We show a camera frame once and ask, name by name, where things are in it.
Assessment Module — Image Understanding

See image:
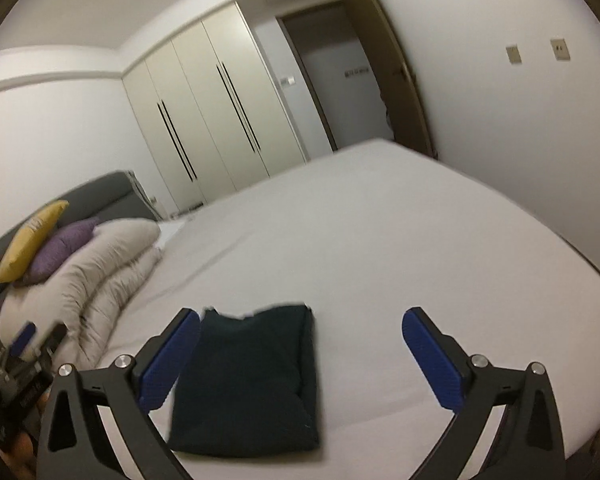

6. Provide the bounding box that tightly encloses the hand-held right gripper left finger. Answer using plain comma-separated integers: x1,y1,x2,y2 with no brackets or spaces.
35,308,201,480

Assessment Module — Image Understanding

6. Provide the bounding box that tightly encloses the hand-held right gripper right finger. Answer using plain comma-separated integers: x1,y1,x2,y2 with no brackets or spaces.
402,306,566,480

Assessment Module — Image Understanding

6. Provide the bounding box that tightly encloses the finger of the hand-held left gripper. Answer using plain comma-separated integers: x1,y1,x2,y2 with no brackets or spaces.
41,323,69,361
7,321,37,362

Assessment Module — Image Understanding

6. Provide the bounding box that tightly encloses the dark green garment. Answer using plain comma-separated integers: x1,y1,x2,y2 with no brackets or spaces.
169,302,322,458

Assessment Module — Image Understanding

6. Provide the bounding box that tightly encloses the person's left hand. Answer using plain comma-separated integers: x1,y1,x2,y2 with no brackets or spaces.
7,392,48,468

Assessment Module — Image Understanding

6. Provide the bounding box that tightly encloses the beige duvet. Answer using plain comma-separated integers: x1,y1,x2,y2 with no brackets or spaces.
0,217,163,372

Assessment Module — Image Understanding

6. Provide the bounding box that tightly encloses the purple pillow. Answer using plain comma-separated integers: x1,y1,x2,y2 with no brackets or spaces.
27,218,101,284

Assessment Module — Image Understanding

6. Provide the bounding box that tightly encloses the yellow pillow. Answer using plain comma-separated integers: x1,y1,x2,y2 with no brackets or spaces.
0,200,71,284

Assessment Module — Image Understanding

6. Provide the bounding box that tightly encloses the white bed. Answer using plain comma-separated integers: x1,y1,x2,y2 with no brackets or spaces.
75,137,600,480

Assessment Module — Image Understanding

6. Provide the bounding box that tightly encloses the grey headboard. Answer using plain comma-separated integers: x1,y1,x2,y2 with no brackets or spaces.
0,170,159,356

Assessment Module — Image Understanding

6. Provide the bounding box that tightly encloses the brown wooden door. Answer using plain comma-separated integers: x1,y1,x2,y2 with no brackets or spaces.
342,0,438,161

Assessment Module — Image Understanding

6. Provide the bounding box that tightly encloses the cream wardrobe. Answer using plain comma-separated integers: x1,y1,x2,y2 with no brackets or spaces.
121,1,309,213

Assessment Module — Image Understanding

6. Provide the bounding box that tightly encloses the grey hallway door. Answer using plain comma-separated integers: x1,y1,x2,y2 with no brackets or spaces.
300,42,397,150

